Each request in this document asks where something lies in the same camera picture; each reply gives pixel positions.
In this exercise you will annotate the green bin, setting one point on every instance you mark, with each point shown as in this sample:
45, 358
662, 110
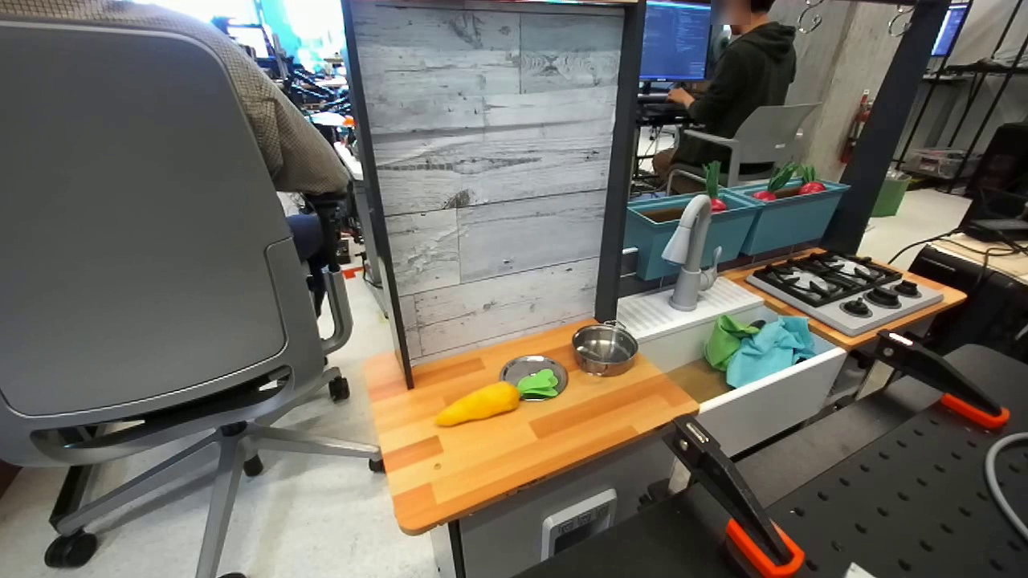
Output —
887, 198

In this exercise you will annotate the grey office chair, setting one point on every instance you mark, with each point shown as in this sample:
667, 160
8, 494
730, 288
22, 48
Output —
130, 234

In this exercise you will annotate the white toy sink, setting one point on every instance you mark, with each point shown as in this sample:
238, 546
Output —
772, 403

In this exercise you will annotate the black office chair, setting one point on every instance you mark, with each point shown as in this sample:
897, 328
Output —
999, 177

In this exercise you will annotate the black slanted post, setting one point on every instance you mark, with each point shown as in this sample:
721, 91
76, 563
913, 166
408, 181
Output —
884, 115

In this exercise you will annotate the grey stone-look back panel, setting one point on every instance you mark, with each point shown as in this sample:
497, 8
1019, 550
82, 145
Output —
492, 172

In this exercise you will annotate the red toy radish green leaves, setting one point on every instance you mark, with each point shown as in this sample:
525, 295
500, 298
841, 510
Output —
791, 177
713, 183

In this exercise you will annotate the yellow toy carrot green leaves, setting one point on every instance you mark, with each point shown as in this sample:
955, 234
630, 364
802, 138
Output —
483, 405

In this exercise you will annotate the red fire extinguisher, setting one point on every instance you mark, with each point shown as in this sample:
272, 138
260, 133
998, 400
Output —
855, 128

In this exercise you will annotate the light grey chair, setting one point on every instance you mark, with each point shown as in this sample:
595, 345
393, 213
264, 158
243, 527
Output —
772, 133

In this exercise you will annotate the computer monitor blue screen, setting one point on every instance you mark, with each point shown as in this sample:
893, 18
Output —
676, 40

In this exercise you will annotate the blue cloth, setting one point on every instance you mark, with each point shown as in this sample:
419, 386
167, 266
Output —
767, 346

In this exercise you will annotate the wooden counter white cabinet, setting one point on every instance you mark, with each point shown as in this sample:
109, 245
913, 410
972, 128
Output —
483, 459

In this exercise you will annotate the grey toy stove black burners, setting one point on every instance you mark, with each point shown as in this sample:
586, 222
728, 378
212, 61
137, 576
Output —
855, 309

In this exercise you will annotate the wooden stove counter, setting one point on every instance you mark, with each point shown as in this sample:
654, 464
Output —
740, 276

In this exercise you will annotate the person in beige jacket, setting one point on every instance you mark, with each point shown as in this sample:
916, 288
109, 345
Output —
289, 128

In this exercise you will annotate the teal planter box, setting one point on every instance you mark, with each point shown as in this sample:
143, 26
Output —
791, 222
656, 245

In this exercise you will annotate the black upright post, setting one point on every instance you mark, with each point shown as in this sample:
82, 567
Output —
616, 160

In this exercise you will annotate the grey toy faucet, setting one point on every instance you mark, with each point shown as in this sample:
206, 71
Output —
694, 258

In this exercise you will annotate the person in black hoodie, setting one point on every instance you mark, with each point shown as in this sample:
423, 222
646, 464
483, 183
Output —
750, 76

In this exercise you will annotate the green cloth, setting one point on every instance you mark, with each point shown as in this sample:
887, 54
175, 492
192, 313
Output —
722, 341

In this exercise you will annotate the black perforated board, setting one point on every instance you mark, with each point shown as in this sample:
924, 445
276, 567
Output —
909, 502

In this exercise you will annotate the black clamp orange tip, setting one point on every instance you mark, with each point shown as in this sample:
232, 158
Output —
728, 483
936, 378

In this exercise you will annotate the small metal pot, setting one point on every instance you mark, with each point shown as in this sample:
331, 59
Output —
604, 351

